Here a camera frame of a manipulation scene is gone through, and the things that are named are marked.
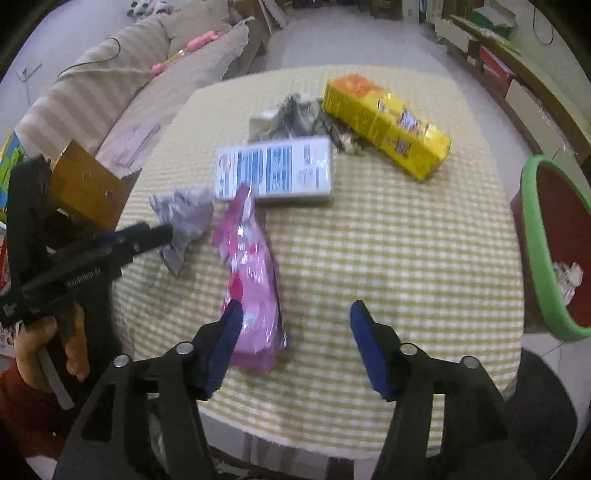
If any pink plastic snack bag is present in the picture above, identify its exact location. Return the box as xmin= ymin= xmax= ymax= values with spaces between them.
xmin=212 ymin=184 xmax=287 ymax=374

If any grey newspaper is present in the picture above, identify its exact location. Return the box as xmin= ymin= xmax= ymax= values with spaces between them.
xmin=149 ymin=187 xmax=214 ymax=277

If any yellow snack box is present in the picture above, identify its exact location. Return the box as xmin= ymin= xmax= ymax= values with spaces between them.
xmin=322 ymin=74 xmax=452 ymax=181

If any left hand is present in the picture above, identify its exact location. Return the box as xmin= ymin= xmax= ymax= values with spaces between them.
xmin=14 ymin=303 xmax=90 ymax=393

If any brown cardboard box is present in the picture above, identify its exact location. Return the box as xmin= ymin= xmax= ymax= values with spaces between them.
xmin=48 ymin=140 xmax=137 ymax=230

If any beige striped sofa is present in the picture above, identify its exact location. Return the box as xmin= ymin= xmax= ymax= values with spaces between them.
xmin=13 ymin=7 xmax=260 ymax=178

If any crumpled brown paper in bin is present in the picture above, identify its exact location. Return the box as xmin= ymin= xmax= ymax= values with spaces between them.
xmin=553 ymin=262 xmax=584 ymax=306

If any brown chocolate wrapper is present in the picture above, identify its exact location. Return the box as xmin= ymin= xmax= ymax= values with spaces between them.
xmin=322 ymin=113 xmax=365 ymax=155

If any red bin green rim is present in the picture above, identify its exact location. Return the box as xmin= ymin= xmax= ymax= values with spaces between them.
xmin=511 ymin=155 xmax=590 ymax=342

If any crumpled printed paper wrapper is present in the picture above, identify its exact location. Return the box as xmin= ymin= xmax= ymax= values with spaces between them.
xmin=249 ymin=93 xmax=332 ymax=143

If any pink toy wand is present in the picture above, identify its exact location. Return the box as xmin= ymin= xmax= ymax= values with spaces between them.
xmin=151 ymin=31 xmax=219 ymax=75

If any beige sofa cushion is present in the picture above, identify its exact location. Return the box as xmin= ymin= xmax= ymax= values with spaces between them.
xmin=161 ymin=1 xmax=231 ymax=56

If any wooden tv cabinet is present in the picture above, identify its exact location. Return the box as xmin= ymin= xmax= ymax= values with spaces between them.
xmin=435 ymin=15 xmax=590 ymax=178

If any red folder in cabinet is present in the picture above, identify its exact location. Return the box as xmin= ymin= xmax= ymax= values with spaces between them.
xmin=479 ymin=46 xmax=514 ymax=83

